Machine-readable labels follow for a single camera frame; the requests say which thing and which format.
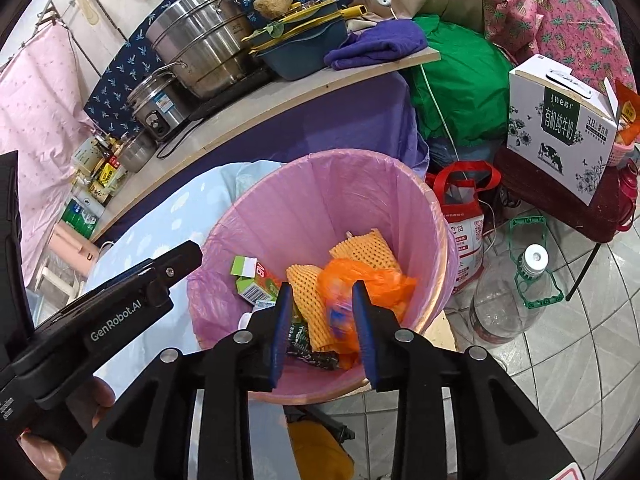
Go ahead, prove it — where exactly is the green and white box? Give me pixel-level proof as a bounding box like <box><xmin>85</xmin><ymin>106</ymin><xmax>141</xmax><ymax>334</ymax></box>
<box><xmin>74</xmin><ymin>137</ymin><xmax>103</xmax><ymax>173</ymax></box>

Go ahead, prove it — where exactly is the red plastic jug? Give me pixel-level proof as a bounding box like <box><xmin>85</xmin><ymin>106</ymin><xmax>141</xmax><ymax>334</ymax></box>
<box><xmin>612</xmin><ymin>160</ymin><xmax>640</xmax><ymax>233</ymax></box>

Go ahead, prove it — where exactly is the yellow foam fruit net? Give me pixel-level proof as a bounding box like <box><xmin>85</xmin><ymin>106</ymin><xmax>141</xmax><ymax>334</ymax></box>
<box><xmin>329</xmin><ymin>228</ymin><xmax>401</xmax><ymax>272</ymax></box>
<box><xmin>286</xmin><ymin>264</ymin><xmax>346</xmax><ymax>353</ymax></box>

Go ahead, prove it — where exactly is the orange plastic bag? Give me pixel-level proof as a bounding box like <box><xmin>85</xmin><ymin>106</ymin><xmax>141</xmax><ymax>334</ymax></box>
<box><xmin>320</xmin><ymin>259</ymin><xmax>417</xmax><ymax>356</ymax></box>

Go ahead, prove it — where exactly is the loofah sponge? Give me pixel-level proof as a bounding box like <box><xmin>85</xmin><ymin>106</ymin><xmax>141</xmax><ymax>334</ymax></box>
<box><xmin>252</xmin><ymin>0</ymin><xmax>293</xmax><ymax>17</ymax></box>

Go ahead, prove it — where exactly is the small steel pot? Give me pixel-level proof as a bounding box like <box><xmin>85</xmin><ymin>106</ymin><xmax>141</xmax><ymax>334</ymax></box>
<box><xmin>117</xmin><ymin>132</ymin><xmax>158</xmax><ymax>173</ymax></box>

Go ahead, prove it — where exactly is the large steel steamer pot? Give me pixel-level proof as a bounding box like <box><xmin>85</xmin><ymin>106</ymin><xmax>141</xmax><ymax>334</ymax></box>
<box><xmin>145</xmin><ymin>0</ymin><xmax>266</xmax><ymax>100</ymax></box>

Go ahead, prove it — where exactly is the pink plastic basket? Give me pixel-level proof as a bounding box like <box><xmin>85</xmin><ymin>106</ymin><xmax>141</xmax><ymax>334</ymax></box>
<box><xmin>607</xmin><ymin>137</ymin><xmax>640</xmax><ymax>168</ymax></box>

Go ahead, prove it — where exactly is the light green small carton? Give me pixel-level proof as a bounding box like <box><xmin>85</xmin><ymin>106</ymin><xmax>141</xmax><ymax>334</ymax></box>
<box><xmin>231</xmin><ymin>256</ymin><xmax>281</xmax><ymax>306</ymax></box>

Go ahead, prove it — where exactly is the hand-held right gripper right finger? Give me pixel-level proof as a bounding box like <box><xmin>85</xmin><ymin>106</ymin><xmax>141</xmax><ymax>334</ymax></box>
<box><xmin>351</xmin><ymin>280</ymin><xmax>586</xmax><ymax>480</ymax></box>

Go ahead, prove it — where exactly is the white milk carton box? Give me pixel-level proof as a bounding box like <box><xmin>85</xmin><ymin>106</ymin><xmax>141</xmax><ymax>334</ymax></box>
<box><xmin>506</xmin><ymin>54</ymin><xmax>623</xmax><ymax>206</ymax></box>

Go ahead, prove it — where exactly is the red and white shopping bag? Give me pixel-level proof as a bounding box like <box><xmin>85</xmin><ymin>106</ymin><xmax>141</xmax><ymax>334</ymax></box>
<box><xmin>425</xmin><ymin>161</ymin><xmax>502</xmax><ymax>291</ymax></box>

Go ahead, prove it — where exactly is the pink lined trash bin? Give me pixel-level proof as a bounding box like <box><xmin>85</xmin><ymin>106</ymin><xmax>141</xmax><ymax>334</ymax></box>
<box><xmin>187</xmin><ymin>150</ymin><xmax>458</xmax><ymax>406</ymax></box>

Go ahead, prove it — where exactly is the purple towel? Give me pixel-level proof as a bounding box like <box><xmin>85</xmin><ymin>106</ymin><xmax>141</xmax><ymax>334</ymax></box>
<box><xmin>324</xmin><ymin>20</ymin><xmax>430</xmax><ymax>71</ymax></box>

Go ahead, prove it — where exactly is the clear large water bottle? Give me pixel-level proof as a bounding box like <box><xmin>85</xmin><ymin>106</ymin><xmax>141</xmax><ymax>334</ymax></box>
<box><xmin>470</xmin><ymin>216</ymin><xmax>565</xmax><ymax>348</ymax></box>

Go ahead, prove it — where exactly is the purple cloth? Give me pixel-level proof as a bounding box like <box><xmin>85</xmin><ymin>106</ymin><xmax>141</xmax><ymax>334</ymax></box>
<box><xmin>100</xmin><ymin>72</ymin><xmax>431</xmax><ymax>246</ymax></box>

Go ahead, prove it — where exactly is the blue printed cloth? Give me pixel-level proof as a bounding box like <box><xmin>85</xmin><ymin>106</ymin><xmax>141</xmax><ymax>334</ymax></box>
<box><xmin>82</xmin><ymin>0</ymin><xmax>353</xmax><ymax>138</ymax></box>

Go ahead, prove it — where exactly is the pink curtain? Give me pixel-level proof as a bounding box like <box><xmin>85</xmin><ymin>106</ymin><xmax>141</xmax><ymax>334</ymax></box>
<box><xmin>0</xmin><ymin>22</ymin><xmax>108</xmax><ymax>286</ymax></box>

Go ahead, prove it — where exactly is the silver rice cooker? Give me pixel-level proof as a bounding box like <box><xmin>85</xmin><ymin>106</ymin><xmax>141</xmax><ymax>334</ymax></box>
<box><xmin>125</xmin><ymin>71</ymin><xmax>193</xmax><ymax>142</ymax></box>

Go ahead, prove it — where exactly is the yellow plastic tray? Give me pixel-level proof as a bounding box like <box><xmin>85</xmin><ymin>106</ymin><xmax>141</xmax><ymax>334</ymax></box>
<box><xmin>240</xmin><ymin>2</ymin><xmax>368</xmax><ymax>48</ymax></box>

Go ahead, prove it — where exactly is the black induction cooker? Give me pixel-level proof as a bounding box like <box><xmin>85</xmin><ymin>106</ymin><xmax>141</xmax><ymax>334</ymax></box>
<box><xmin>187</xmin><ymin>67</ymin><xmax>273</xmax><ymax>121</ymax></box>

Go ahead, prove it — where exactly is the orange snack packet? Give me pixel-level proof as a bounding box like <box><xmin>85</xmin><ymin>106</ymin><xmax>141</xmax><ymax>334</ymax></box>
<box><xmin>612</xmin><ymin>79</ymin><xmax>640</xmax><ymax>143</ymax></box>

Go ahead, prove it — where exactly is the white electric kettle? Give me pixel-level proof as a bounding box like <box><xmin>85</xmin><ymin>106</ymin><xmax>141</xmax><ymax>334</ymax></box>
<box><xmin>35</xmin><ymin>260</ymin><xmax>83</xmax><ymax>306</ymax></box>

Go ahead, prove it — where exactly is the yellow cloth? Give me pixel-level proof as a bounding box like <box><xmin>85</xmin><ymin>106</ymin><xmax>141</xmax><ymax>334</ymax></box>
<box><xmin>287</xmin><ymin>417</ymin><xmax>356</xmax><ymax>480</ymax></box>

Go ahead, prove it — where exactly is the green and white canister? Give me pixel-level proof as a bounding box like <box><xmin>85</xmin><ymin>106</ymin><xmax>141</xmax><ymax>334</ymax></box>
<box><xmin>60</xmin><ymin>199</ymin><xmax>98</xmax><ymax>240</ymax></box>

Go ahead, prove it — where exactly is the dark red covered stool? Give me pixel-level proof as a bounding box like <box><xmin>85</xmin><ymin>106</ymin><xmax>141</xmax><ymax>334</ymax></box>
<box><xmin>495</xmin><ymin>147</ymin><xmax>626</xmax><ymax>301</ymax></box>

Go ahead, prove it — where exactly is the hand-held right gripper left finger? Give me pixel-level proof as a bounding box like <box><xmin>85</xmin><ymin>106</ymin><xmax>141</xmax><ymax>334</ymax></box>
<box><xmin>60</xmin><ymin>281</ymin><xmax>301</xmax><ymax>480</ymax></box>

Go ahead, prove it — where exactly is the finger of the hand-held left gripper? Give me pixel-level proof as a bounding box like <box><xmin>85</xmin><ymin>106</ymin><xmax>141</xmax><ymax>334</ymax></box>
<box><xmin>82</xmin><ymin>240</ymin><xmax>203</xmax><ymax>311</ymax></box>

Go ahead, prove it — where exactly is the pink pineapple print cloth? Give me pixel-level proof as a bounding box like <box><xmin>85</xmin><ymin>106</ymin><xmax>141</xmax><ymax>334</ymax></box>
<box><xmin>482</xmin><ymin>0</ymin><xmax>636</xmax><ymax>96</ymax></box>

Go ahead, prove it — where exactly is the person's left hand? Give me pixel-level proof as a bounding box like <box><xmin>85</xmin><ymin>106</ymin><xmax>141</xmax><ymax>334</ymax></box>
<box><xmin>20</xmin><ymin>376</ymin><xmax>117</xmax><ymax>466</ymax></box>

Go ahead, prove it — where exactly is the green bag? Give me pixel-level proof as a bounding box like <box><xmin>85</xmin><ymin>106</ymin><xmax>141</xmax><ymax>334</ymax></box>
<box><xmin>400</xmin><ymin>14</ymin><xmax>516</xmax><ymax>143</ymax></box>

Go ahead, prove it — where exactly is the yellow label jar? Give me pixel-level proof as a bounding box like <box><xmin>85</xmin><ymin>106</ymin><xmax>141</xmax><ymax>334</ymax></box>
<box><xmin>90</xmin><ymin>165</ymin><xmax>119</xmax><ymax>196</ymax></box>

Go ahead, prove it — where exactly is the wooden counter board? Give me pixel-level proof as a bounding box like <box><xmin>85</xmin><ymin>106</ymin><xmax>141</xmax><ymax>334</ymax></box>
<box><xmin>90</xmin><ymin>45</ymin><xmax>442</xmax><ymax>243</ymax></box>

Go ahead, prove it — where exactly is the black power cable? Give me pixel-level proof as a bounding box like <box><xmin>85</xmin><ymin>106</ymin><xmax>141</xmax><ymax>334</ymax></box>
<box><xmin>156</xmin><ymin>120</ymin><xmax>201</xmax><ymax>160</ymax></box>

